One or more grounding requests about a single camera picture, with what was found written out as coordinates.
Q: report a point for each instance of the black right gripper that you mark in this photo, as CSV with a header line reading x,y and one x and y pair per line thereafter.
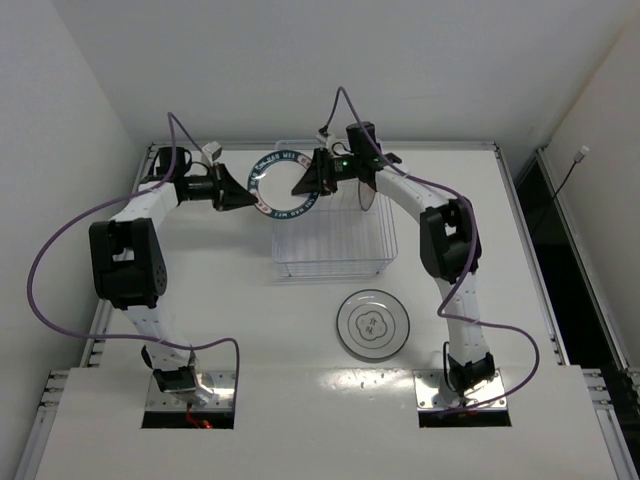
x,y
323,170

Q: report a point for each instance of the black cable white connector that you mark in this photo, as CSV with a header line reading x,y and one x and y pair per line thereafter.
x,y
577,159

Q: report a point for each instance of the dark green ring plate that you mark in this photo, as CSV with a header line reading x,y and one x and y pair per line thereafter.
x,y
272,179

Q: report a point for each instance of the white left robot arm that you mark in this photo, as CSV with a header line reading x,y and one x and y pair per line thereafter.
x,y
130,272

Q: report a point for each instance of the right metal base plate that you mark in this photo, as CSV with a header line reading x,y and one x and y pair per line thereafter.
x,y
433,394

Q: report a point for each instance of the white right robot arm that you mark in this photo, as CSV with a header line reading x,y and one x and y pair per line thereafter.
x,y
449,245

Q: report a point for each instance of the white plate green rim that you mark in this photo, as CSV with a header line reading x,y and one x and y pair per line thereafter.
x,y
372,325

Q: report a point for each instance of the white wire dish rack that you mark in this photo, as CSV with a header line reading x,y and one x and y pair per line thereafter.
x,y
335,238

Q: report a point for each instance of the orange sunburst plate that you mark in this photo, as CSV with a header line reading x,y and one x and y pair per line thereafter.
x,y
366,196

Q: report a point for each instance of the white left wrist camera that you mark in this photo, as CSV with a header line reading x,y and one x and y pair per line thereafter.
x,y
211,151

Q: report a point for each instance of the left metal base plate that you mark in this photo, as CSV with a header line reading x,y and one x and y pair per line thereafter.
x,y
214,393

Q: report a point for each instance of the metal base plate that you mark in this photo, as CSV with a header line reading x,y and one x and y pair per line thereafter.
x,y
433,394
214,393

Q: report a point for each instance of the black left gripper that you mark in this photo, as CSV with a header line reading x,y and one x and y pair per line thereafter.
x,y
218,186

